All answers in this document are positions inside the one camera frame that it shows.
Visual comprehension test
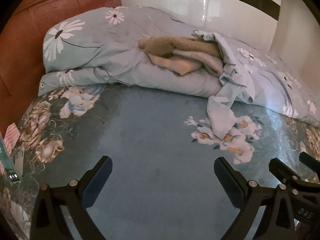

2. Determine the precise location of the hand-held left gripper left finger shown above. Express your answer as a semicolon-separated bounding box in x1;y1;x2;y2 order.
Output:
29;155;113;240

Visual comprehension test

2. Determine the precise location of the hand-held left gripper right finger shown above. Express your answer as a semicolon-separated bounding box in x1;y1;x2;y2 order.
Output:
213;156;297;240

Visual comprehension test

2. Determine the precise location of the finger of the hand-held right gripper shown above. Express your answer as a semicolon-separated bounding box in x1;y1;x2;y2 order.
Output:
268;158;302;188
299;152;320;174

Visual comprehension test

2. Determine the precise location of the light blue cloth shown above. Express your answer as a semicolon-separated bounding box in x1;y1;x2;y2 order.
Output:
192;29;257;140

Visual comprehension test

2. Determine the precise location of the green box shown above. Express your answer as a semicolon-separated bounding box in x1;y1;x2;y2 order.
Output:
0;132;20;181

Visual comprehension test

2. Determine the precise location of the pink striped packet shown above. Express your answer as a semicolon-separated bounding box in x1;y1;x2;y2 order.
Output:
4;122;21;153

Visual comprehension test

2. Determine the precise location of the cream fleece blanket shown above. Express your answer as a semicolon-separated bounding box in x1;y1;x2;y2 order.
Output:
149;47;224;76

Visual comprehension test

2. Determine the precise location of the grey daisy print quilt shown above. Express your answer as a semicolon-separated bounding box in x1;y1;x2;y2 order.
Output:
39;5;320;128

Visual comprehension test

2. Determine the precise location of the brown leather headboard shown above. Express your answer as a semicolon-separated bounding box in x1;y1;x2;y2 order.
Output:
0;0;122;140

